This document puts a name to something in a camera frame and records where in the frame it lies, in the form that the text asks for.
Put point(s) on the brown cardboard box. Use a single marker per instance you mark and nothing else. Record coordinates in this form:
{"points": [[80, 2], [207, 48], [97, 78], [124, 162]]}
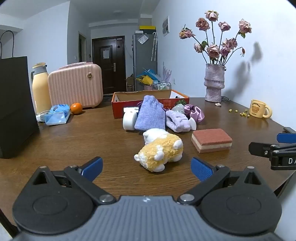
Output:
{"points": [[130, 82]]}

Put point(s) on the scattered yellow crumbs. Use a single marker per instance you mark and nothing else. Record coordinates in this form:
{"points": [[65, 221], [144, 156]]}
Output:
{"points": [[242, 113]]}

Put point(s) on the white charger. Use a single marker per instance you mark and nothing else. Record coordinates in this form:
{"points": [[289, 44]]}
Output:
{"points": [[41, 117]]}

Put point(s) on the blue tissue pack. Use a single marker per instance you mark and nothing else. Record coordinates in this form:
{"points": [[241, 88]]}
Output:
{"points": [[56, 114]]}

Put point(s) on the pink ribbed suitcase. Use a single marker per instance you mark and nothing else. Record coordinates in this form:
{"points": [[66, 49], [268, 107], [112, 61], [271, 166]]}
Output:
{"points": [[75, 85]]}

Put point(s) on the white hanging umbrella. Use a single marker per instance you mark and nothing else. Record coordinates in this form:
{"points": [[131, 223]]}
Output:
{"points": [[154, 46]]}

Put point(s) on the side room door frame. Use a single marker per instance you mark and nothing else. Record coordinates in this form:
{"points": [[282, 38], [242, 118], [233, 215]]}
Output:
{"points": [[82, 47]]}

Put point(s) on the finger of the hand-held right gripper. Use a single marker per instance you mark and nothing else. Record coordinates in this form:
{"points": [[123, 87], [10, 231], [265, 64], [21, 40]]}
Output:
{"points": [[260, 148], [286, 138]]}

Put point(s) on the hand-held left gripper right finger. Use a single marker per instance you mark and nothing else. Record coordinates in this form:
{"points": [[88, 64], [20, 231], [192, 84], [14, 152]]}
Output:
{"points": [[201, 168]]}

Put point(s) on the purple textured vase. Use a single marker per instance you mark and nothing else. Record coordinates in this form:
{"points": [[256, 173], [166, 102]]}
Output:
{"points": [[214, 83]]}

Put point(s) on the yellow thermos flask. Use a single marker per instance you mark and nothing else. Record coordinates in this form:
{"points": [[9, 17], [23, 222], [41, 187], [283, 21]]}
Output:
{"points": [[41, 92]]}

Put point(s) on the yellow and white plush toy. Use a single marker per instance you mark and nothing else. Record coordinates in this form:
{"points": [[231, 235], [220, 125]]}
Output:
{"points": [[159, 148]]}

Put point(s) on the white wedge sponge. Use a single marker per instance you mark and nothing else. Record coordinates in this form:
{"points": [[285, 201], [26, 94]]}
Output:
{"points": [[193, 124]]}

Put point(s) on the dark brown entrance door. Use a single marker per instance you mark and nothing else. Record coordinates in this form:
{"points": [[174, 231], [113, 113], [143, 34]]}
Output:
{"points": [[108, 71]]}

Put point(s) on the blue and yellow clutter pile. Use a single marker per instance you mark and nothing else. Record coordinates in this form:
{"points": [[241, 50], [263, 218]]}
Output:
{"points": [[146, 77]]}

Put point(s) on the grey refrigerator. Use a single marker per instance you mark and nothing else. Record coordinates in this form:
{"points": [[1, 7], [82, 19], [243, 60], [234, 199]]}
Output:
{"points": [[143, 58]]}

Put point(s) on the red brown cleaning sponge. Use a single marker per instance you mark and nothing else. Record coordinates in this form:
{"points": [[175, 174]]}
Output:
{"points": [[211, 140]]}

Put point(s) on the iridescent clear plastic bag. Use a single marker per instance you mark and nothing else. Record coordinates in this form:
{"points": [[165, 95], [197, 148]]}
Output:
{"points": [[178, 108]]}

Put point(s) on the white wall panel box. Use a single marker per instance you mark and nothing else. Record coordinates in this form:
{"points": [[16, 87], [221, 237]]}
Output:
{"points": [[165, 26]]}

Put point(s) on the yellow and black box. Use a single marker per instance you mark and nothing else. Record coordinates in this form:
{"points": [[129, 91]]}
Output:
{"points": [[148, 27]]}

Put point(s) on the purple wall decoration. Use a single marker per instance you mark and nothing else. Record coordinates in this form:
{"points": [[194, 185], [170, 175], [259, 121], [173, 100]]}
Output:
{"points": [[167, 71]]}

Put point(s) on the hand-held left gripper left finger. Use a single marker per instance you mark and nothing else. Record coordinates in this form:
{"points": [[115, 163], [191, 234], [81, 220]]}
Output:
{"points": [[92, 168]]}

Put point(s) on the white paper notice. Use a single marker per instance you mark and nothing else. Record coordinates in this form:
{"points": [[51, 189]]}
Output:
{"points": [[106, 54]]}

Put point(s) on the plastic bag on refrigerator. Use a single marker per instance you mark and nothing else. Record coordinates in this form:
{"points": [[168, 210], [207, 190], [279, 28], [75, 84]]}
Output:
{"points": [[143, 39]]}

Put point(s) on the white roll with blue label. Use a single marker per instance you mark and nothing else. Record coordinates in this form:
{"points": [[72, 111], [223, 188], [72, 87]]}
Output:
{"points": [[129, 120]]}

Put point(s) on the orange fruit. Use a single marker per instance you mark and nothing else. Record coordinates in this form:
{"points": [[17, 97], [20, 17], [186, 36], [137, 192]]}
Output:
{"points": [[76, 108]]}

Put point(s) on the black paper bag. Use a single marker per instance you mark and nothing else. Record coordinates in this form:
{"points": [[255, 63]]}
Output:
{"points": [[16, 104]]}

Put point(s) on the pink bucket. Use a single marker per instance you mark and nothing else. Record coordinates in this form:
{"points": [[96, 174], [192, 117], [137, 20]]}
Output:
{"points": [[148, 87]]}

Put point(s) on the yellow bear mug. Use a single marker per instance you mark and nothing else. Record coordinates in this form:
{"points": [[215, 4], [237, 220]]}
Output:
{"points": [[256, 109]]}

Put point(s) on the orange cardboard box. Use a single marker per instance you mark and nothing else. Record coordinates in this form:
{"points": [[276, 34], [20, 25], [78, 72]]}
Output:
{"points": [[120, 110]]}

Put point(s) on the purple satin scrunchie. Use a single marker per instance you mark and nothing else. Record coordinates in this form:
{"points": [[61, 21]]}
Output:
{"points": [[196, 113]]}

